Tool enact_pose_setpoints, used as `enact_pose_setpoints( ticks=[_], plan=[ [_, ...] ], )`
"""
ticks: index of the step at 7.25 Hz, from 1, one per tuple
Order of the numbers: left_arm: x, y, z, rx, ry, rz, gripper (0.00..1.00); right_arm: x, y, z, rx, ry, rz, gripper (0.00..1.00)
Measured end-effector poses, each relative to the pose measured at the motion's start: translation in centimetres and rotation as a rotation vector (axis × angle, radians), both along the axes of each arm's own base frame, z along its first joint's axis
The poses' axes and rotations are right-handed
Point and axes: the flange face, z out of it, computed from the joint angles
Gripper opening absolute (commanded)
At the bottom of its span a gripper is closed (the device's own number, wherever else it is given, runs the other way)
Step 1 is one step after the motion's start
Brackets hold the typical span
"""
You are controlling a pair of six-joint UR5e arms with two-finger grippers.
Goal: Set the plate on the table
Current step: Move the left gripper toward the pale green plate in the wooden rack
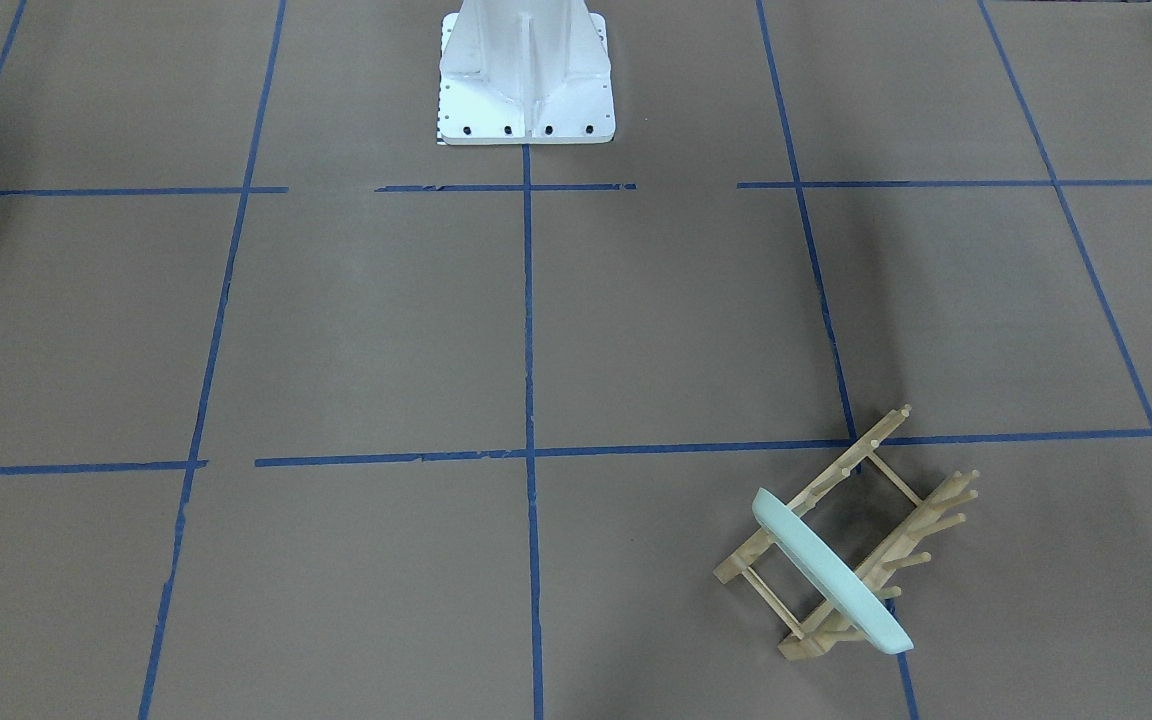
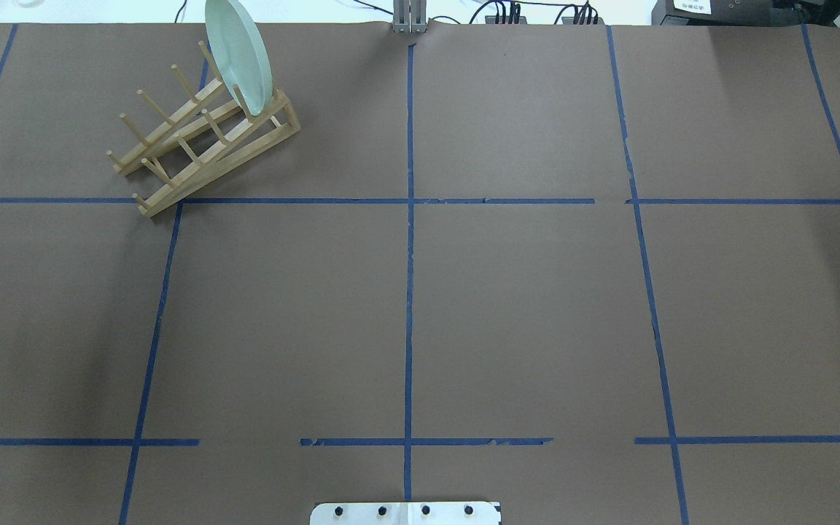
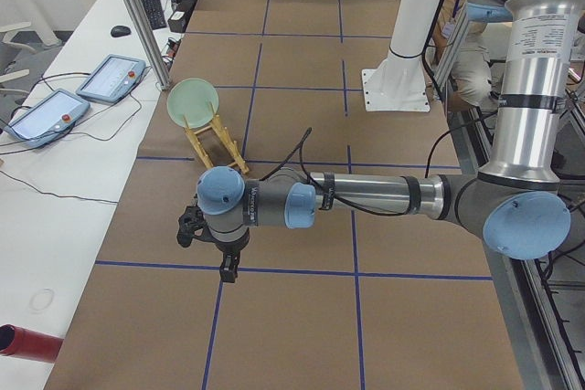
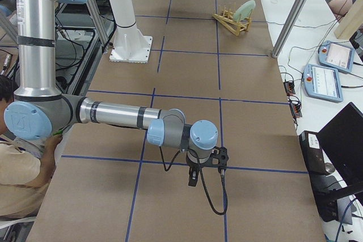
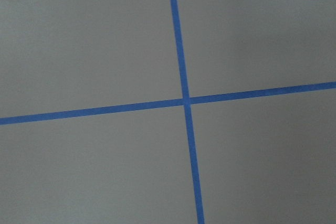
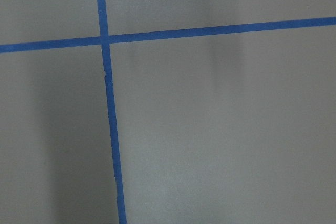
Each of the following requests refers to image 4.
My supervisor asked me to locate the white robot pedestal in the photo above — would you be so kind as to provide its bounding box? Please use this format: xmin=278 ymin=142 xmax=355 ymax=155
xmin=109 ymin=0 xmax=153 ymax=63

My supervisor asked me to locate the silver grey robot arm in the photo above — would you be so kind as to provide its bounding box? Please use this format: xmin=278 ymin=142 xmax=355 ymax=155
xmin=4 ymin=0 xmax=228 ymax=186

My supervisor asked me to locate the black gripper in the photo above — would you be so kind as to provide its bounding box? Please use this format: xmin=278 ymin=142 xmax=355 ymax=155
xmin=187 ymin=149 xmax=212 ymax=187

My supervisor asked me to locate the lower teach pendant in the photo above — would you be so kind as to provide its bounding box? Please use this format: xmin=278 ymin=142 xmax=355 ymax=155
xmin=303 ymin=64 xmax=344 ymax=103

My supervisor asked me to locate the person in beige shirt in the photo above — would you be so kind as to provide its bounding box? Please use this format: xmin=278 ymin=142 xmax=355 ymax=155
xmin=0 ymin=75 xmax=64 ymax=222

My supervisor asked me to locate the upper teach pendant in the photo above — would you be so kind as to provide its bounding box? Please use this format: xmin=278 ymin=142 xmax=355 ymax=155
xmin=318 ymin=40 xmax=355 ymax=74

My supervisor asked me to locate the aluminium frame post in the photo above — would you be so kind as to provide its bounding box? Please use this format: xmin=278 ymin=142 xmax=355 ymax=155
xmin=272 ymin=0 xmax=307 ymax=58

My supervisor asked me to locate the pale green plate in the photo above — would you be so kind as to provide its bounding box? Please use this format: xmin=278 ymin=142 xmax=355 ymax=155
xmin=232 ymin=0 xmax=256 ymax=22

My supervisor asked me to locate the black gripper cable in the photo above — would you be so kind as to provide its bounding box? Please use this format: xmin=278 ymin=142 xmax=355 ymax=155
xmin=160 ymin=145 xmax=229 ymax=216

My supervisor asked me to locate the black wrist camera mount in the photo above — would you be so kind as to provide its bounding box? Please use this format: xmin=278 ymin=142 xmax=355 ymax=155
xmin=209 ymin=146 xmax=229 ymax=177

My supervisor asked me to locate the upper orange black adapter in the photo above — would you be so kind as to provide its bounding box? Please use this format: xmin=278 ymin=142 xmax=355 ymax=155
xmin=284 ymin=80 xmax=296 ymax=96

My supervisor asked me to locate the teach pendant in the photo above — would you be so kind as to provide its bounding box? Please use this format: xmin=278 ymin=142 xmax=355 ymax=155
xmin=318 ymin=40 xmax=355 ymax=74
xmin=303 ymin=64 xmax=344 ymax=103

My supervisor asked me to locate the wooden dish rack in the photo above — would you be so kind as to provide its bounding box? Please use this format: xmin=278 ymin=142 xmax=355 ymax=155
xmin=212 ymin=7 xmax=252 ymax=36

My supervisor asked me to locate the lower orange black adapter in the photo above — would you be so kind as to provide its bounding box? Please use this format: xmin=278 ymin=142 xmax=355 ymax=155
xmin=289 ymin=101 xmax=302 ymax=118

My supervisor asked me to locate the wooden board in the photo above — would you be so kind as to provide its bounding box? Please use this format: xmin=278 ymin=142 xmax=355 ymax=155
xmin=334 ymin=0 xmax=362 ymax=40

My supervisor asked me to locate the black monitor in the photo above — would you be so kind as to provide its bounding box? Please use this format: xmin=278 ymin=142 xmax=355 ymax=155
xmin=317 ymin=102 xmax=362 ymax=185

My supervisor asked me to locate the black computer box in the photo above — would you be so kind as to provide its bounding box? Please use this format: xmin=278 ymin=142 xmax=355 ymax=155
xmin=299 ymin=131 xmax=353 ymax=224

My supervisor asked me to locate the orange black adapter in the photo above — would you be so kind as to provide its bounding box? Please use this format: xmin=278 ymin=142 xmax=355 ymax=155
xmin=284 ymin=80 xmax=296 ymax=96
xmin=289 ymin=101 xmax=302 ymax=118

